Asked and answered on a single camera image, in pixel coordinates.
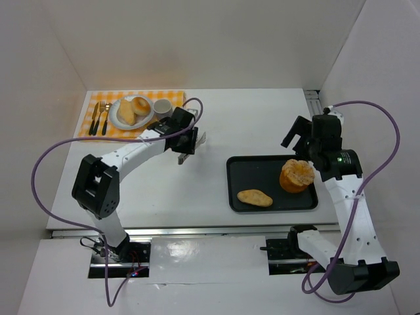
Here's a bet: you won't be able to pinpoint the metal tongs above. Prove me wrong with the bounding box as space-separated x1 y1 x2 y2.
178 132 206 165

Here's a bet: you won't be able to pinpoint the ring donut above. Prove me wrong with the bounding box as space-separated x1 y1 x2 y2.
131 96 151 116

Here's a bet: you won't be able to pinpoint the triangular bread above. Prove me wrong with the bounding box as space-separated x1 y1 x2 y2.
118 99 136 125

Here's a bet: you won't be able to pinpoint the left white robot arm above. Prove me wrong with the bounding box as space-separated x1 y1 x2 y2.
72 108 198 261

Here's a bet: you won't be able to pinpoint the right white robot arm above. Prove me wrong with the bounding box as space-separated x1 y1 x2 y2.
282 114 400 295

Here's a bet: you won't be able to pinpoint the oval bread roll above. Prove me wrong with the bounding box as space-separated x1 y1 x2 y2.
237 189 273 207

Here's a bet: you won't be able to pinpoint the purple mug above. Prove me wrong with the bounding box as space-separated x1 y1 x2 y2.
153 98 173 121

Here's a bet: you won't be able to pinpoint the white plate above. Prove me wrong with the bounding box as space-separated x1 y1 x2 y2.
109 94 154 131

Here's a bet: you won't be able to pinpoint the tall round brioche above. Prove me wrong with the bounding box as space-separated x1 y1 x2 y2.
280 159 315 194

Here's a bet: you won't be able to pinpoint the black tray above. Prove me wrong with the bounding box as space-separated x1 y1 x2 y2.
226 155 318 214

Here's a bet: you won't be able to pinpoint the yellow checkered cloth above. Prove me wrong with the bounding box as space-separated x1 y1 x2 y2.
77 90 186 142

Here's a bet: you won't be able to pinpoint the black-handled fork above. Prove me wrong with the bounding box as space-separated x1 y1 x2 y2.
92 101 106 135

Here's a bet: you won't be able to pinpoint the black-handled knife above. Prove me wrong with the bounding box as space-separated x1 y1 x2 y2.
88 102 100 136

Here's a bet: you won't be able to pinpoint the aluminium rail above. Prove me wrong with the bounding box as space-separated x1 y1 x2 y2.
52 224 339 238

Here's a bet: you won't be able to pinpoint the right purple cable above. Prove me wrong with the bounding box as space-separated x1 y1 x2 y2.
301 100 401 303

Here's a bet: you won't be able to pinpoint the purple cable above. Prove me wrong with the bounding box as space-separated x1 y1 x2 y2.
30 96 204 307
301 100 401 303

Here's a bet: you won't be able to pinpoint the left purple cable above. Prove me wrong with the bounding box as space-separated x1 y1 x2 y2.
30 96 204 307

